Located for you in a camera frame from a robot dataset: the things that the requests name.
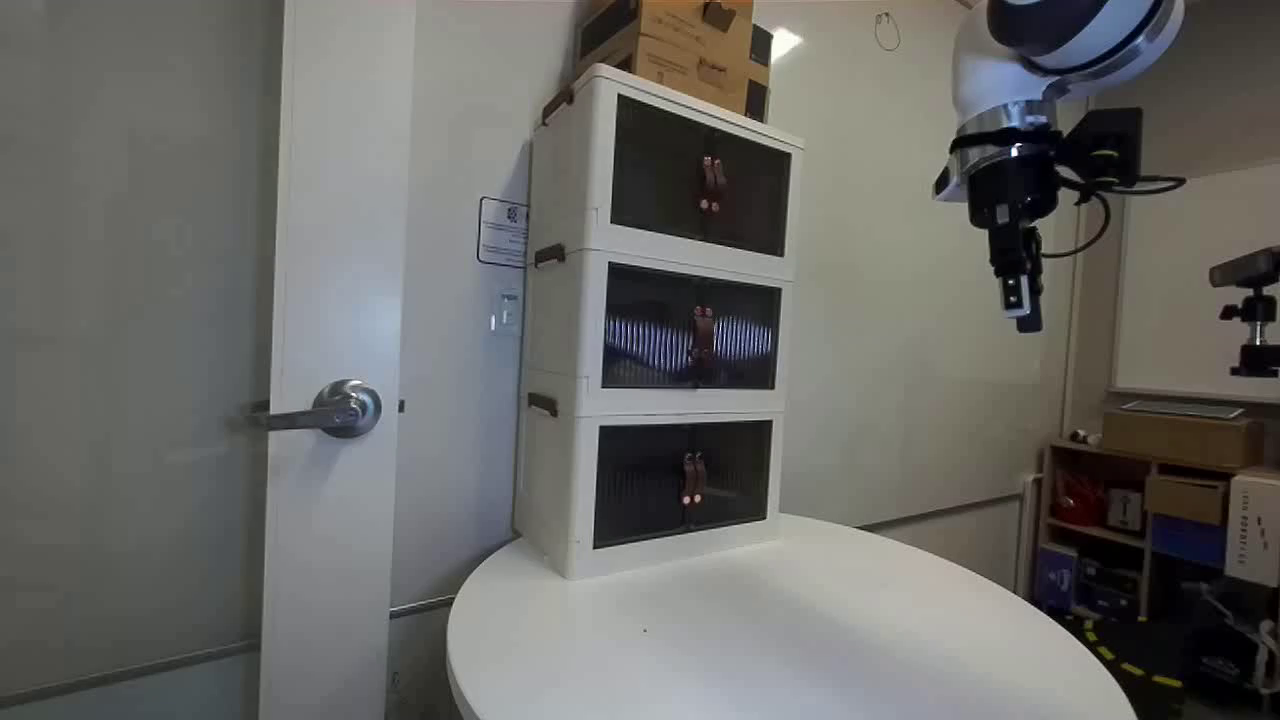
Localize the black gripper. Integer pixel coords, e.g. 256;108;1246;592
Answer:
966;154;1065;335

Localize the white whiteboard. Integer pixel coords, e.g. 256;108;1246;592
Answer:
1111;165;1280;408

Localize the wooden storage shelf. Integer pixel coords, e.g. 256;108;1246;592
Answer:
1033;434;1280;630

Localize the red shelf item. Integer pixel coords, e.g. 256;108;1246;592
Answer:
1054;466;1111;526

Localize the large tan cardboard box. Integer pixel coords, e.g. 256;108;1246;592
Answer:
1099;404;1267;476

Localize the small labelled box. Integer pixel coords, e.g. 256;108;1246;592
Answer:
1110;482;1148;538

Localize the small brown cardboard box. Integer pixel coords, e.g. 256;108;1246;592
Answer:
1144;473;1231;526

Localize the small blue printed box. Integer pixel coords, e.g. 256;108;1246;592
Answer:
1033;538;1085;613

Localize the white printed box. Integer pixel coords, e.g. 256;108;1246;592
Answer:
1225;465;1280;592

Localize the black foam floor mat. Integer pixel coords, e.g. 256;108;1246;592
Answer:
1056;605;1195;720

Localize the white framed glass door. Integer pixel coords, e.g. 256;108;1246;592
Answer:
0;0;419;720

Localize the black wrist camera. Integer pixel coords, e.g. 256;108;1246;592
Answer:
1059;108;1148;192

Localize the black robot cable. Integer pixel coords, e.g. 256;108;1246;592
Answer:
1044;165;1194;265

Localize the black camera on stand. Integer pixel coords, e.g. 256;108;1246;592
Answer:
1203;245;1280;380

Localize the white stacked cabinet frame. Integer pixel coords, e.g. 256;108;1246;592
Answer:
514;59;810;582

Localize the white wall sign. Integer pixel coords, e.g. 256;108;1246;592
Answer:
472;192;533;270

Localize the silver door lever handle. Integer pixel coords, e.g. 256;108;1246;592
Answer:
256;377;390;438

